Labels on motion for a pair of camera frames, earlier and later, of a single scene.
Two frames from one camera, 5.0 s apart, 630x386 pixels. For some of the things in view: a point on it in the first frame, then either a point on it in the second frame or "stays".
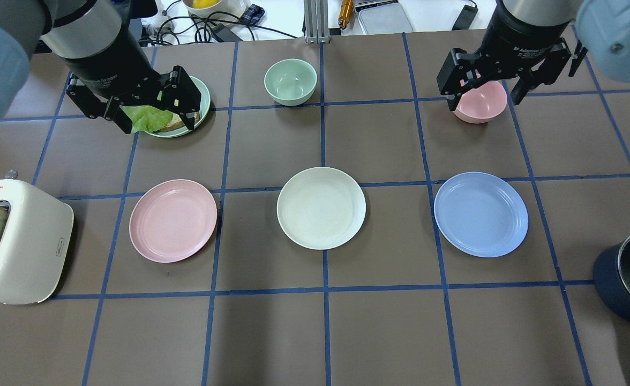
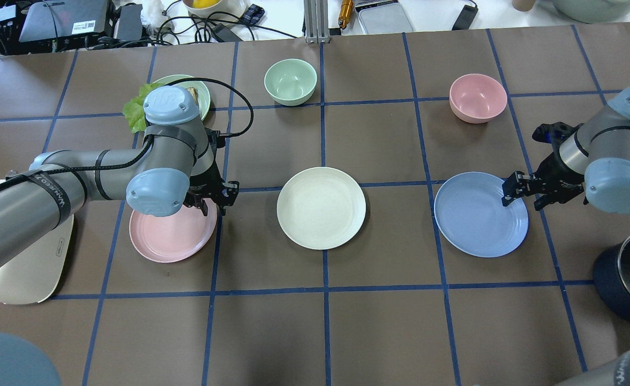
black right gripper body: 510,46 -> 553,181
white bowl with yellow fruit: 216,10 stays
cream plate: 321,208 stays
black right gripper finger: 455,75 -> 517,185
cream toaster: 37,245 stays
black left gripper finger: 178,91 -> 230,190
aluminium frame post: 316,16 stays
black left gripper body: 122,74 -> 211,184
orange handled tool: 346,10 stays
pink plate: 172,221 stays
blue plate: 482,213 stays
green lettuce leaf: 148,118 stays
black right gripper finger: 547,72 -> 560,196
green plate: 205,102 stays
